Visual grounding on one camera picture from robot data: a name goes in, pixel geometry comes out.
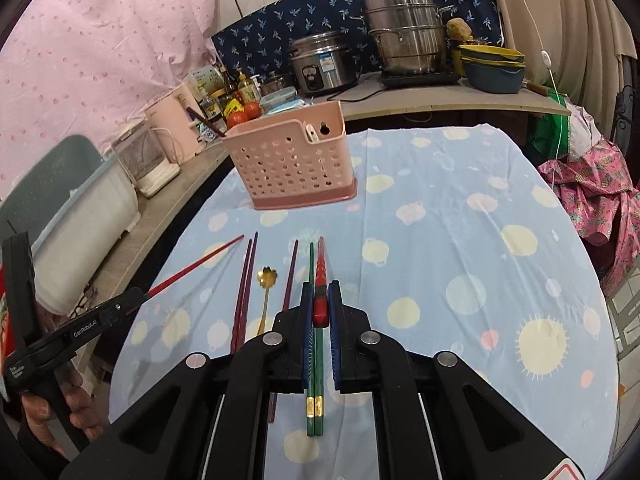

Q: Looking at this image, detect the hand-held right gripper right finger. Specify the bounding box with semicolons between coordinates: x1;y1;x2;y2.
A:
327;281;588;480

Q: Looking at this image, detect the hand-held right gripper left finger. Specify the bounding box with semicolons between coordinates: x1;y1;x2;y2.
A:
60;282;316;480

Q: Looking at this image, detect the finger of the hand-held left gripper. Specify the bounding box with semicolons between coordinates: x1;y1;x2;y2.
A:
25;286;159;361

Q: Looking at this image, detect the red patterned chopstick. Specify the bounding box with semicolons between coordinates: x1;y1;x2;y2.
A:
313;236;331;330

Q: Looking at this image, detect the gold flower spoon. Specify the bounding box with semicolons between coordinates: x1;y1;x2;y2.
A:
254;267;271;337

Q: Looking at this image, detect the pink perforated utensil basket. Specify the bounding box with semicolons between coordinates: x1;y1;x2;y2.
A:
220;100;359;211

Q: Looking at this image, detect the person's left hand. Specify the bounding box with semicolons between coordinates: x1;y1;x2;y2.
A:
21;369;104;457

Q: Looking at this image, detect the red printed bag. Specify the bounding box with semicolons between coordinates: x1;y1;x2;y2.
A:
0;269;14;357

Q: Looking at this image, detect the white dish drainer box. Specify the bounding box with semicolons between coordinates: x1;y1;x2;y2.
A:
0;133;142;317

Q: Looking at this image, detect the clear glass electric pot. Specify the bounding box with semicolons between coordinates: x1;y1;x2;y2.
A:
110;122;182;199

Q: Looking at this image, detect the blue dotted tablecloth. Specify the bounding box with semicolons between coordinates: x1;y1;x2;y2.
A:
107;125;622;480

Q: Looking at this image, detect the pink electric kettle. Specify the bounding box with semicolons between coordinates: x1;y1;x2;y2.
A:
144;82;209;164

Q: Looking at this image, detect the blue wet wipes packet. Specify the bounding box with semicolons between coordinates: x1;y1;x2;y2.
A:
272;98;314;114

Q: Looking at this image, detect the pink dotted cloth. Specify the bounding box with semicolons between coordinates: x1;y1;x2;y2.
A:
0;0;237;202

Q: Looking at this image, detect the blue lid food container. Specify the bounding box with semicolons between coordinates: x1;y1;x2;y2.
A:
259;87;301;111

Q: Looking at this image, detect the small lidded steel pot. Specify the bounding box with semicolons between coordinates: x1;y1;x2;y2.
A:
262;72;296;94

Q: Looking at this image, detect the yellow label oil bottle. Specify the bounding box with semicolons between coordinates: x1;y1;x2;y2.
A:
237;67;261;104

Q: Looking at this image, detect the white carton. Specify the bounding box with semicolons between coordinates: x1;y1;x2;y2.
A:
183;66;226;99

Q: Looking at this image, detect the steel rice cooker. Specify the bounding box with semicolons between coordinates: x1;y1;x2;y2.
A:
288;31;351;97

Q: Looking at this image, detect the black induction cooker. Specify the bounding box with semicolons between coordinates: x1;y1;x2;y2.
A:
381;70;461;87

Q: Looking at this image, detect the green bag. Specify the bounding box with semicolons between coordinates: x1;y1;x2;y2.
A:
530;85;574;159

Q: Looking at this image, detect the pink pineapple print cloth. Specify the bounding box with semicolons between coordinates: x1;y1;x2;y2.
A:
537;136;640;302

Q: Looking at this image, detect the blue bowl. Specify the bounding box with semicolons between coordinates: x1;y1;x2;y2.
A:
462;60;526;94

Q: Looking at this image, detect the stainless steel steamer pot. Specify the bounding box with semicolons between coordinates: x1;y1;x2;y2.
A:
360;0;457;76

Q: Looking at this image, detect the yellow bowl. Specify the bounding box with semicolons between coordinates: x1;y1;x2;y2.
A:
457;44;526;64

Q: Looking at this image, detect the navy leaf print cloth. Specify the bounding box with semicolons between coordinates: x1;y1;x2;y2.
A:
210;0;504;92

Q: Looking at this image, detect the brown loofah sponge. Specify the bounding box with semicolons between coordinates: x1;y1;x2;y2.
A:
446;17;474;44

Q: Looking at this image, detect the beige curtain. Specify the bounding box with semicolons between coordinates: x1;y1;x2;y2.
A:
479;0;640;128

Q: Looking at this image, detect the black power cord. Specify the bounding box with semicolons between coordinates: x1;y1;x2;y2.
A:
327;80;389;104

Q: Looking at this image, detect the white cable with switch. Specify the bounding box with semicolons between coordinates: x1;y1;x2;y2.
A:
509;0;574;162

